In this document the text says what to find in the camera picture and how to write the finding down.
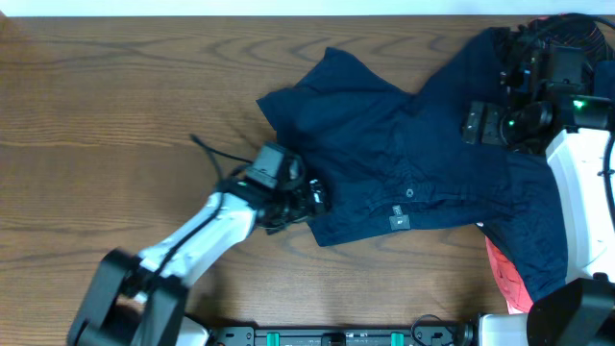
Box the navy blue shorts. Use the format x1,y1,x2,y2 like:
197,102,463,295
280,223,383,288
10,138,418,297
258,28,568,300

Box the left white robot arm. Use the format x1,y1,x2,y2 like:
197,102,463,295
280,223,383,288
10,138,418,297
66,154,331,345

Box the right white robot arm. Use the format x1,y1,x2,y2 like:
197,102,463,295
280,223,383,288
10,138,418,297
462,25,614,345

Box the navy blue garment in pile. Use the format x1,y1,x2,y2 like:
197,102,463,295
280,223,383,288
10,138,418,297
593,61,615,100

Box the black patterned garment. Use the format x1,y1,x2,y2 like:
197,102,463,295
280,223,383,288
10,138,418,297
529,13,614,65

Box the pink garment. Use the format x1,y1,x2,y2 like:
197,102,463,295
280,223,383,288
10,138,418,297
485,237,533,314

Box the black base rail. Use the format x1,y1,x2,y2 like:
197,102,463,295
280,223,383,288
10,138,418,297
206,321,479,346

